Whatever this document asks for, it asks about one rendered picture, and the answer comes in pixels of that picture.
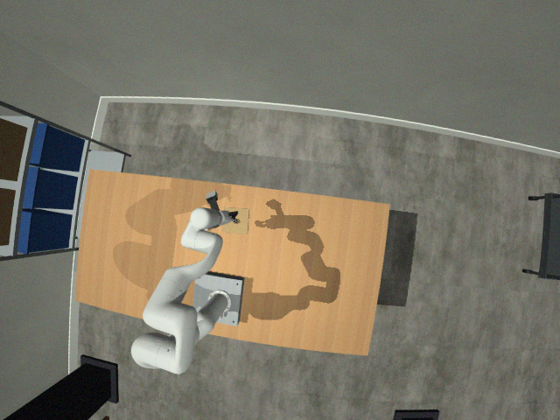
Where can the tan square mat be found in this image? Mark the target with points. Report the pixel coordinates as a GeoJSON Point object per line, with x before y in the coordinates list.
{"type": "Point", "coordinates": [240, 227]}

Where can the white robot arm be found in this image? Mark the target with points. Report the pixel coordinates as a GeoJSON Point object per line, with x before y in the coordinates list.
{"type": "Point", "coordinates": [165, 311]}

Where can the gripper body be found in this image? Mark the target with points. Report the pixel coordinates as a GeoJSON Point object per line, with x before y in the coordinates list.
{"type": "Point", "coordinates": [225, 217]}

